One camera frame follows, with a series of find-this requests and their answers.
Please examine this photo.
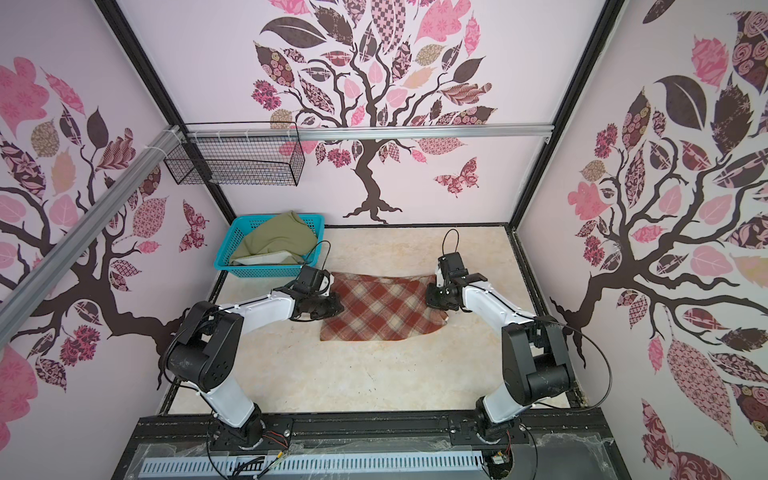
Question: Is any red plaid skirt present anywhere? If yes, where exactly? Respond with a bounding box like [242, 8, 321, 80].
[319, 272, 448, 342]

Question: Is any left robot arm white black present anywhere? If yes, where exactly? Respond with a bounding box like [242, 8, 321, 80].
[161, 266, 344, 448]

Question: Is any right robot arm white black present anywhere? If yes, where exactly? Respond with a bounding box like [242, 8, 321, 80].
[426, 252, 576, 442]

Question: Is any white folded garment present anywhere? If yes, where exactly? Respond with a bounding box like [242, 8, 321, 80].
[230, 250, 304, 266]

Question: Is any olive green skirt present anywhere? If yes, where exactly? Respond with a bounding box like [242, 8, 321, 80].
[229, 212, 318, 265]

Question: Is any teal plastic basket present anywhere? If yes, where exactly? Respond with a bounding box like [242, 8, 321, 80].
[214, 212, 326, 278]

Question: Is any black wire basket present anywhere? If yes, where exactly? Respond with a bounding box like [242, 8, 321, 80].
[164, 120, 305, 187]

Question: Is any white slotted cable duct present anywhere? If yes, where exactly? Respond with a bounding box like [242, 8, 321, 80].
[134, 451, 485, 479]

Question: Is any aluminium rail back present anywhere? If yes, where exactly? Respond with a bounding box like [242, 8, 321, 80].
[186, 123, 554, 141]

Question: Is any aluminium rail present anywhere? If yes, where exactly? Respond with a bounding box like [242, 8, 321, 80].
[1, 125, 182, 345]
[186, 123, 554, 141]

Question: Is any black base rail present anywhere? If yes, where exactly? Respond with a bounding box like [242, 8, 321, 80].
[114, 410, 629, 479]

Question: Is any aluminium rail left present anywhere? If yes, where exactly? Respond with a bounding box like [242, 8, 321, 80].
[1, 125, 182, 345]

